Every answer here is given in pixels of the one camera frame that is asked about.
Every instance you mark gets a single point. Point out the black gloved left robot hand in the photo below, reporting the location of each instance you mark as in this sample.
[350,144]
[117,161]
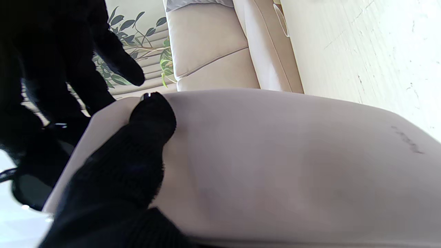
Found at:
[117,189]

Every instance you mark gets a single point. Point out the tall green leafy houseplant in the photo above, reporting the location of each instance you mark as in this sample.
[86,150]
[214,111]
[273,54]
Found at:
[151,51]

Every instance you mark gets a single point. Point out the beige fabric sofa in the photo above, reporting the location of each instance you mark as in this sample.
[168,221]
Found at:
[213,44]

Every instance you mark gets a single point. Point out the dark thin-framed sunglasses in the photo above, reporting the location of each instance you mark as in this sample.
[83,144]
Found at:
[34,189]

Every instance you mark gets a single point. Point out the beige soft glasses pouch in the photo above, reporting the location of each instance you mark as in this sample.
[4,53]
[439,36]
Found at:
[275,165]

